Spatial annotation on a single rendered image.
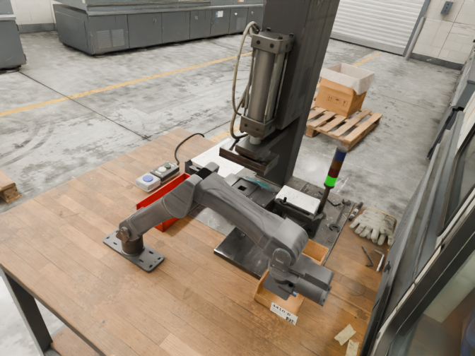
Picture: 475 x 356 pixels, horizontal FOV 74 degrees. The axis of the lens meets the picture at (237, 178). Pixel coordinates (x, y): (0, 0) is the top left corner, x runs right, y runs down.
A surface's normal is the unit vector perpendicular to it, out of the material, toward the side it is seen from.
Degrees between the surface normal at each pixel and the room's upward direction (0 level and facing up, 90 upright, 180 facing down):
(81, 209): 0
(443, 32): 90
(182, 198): 90
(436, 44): 90
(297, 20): 90
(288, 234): 13
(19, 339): 0
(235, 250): 0
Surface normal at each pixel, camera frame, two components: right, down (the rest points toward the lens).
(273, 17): -0.52, 0.44
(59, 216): 0.12, -0.81
